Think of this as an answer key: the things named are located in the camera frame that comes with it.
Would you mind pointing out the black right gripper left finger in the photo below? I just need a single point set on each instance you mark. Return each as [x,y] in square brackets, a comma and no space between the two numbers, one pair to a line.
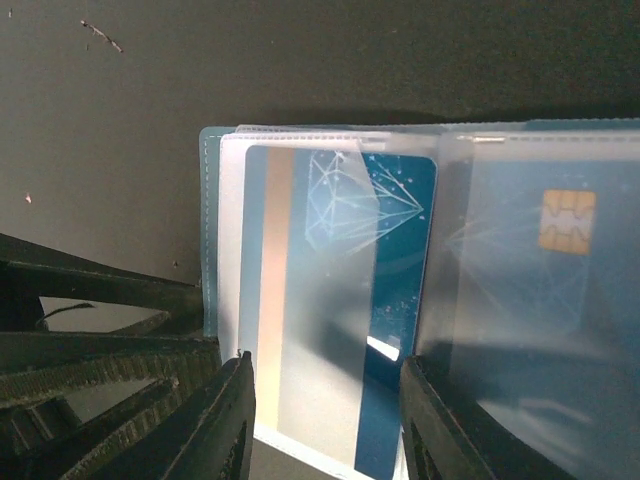
[154,434]

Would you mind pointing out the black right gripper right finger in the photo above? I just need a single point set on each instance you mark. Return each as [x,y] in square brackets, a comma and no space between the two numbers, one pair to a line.
[448,436]

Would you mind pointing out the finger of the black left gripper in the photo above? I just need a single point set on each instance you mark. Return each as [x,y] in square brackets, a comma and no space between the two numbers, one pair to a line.
[45,272]
[37,368]

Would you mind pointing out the blue leather card holder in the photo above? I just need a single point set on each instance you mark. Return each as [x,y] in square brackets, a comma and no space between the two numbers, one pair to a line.
[431,301]

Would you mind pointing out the blue credit card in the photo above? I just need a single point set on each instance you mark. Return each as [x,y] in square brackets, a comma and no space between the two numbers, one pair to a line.
[333,254]
[546,328]

